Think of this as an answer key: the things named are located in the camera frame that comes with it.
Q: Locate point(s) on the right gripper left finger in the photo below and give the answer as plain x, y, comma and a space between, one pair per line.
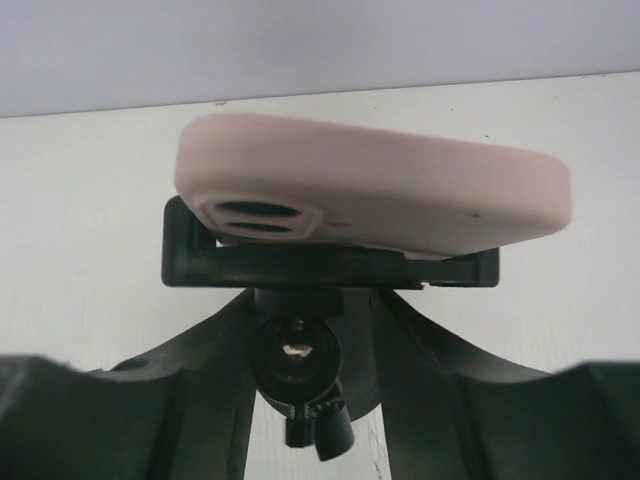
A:
182, 410

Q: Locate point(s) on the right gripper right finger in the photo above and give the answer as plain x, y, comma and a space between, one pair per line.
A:
452, 410

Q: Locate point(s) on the black clamp tripod stand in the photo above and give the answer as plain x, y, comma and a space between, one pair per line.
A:
295, 355

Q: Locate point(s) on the pink phone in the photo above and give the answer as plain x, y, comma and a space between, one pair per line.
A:
279, 179

